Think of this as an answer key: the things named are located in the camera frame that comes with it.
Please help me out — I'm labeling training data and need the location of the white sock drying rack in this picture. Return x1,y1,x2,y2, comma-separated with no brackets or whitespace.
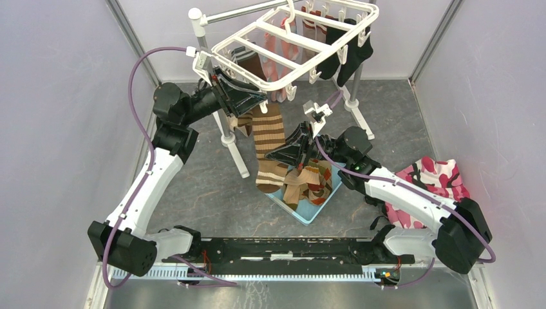
188,0,380,180

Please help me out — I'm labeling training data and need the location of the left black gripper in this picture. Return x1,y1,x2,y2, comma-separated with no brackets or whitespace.
181,66,268,126

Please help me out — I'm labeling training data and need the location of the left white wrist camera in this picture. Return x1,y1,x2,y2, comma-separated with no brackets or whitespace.
185,46,212,86

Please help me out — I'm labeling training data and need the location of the brown tan striped sock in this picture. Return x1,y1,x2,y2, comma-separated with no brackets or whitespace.
227,111,253,137
252,103,288,194

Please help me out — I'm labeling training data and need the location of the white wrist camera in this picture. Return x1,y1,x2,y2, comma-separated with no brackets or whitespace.
185,46,212,86
303,100,332,138

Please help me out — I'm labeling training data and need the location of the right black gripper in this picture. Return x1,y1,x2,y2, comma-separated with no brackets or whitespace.
265,122,350,171

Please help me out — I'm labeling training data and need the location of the light blue plastic basket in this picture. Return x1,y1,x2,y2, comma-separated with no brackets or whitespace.
266,160,341,226

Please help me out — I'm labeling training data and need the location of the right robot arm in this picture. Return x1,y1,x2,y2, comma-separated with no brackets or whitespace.
265,122,496,274

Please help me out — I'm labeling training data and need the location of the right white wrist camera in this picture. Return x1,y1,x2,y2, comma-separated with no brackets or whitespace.
303,100,332,138

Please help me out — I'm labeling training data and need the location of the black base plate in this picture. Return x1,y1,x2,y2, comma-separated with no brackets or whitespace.
182,238,415,276

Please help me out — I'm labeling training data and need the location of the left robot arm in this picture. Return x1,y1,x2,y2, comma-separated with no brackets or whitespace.
88,68,267,277

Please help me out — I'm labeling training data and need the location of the argyle beige sock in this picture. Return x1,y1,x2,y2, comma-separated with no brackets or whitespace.
308,178,333,206

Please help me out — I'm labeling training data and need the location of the grey sock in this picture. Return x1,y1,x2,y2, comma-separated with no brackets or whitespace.
301,6,334,62

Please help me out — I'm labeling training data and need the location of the salmon pink sock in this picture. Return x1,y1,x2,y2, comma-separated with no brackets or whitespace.
263,32,283,103
279,17,301,101

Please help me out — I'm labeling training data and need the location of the pink camouflage cloth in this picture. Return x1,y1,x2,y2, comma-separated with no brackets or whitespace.
383,156,470,229

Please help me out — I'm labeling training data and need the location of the black sock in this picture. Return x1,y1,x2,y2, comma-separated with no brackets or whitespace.
315,25,348,81
336,26,373,87

